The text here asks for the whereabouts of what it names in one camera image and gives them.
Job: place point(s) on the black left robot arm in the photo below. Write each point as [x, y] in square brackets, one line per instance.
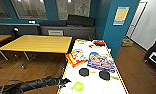
[24, 86]

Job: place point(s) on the brown cardboard box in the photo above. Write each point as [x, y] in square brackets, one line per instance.
[126, 42]

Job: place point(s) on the colourful board game packet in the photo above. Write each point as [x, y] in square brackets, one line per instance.
[100, 61]

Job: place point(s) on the dark grey sofa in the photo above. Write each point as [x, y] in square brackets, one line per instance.
[67, 25]

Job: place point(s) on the small black puck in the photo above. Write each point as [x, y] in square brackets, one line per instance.
[83, 71]

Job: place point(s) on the black wheeled cart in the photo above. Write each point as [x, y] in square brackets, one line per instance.
[154, 55]

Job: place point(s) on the interior glass window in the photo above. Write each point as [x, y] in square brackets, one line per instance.
[0, 8]
[72, 8]
[29, 8]

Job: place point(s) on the yellow framed wall sign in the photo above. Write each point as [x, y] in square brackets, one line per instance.
[120, 15]

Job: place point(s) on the orange red game box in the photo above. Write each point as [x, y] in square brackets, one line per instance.
[75, 57]

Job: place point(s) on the yellow air hockey table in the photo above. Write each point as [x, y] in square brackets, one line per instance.
[94, 83]

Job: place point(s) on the lime green bowl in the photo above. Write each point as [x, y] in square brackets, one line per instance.
[78, 86]

